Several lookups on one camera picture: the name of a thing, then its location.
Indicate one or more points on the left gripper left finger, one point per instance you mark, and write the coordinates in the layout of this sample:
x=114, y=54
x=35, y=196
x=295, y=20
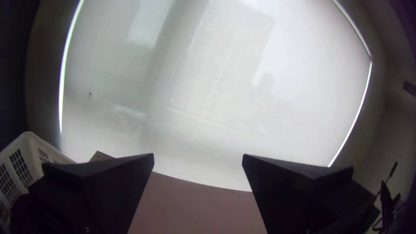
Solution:
x=97, y=191

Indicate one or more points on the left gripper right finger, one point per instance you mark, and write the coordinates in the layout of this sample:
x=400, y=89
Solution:
x=292, y=195

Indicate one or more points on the white laundry basket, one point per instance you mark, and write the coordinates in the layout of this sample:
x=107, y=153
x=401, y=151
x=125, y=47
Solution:
x=19, y=165

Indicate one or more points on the black tripod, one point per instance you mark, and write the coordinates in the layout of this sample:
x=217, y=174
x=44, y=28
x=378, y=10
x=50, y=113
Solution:
x=387, y=198

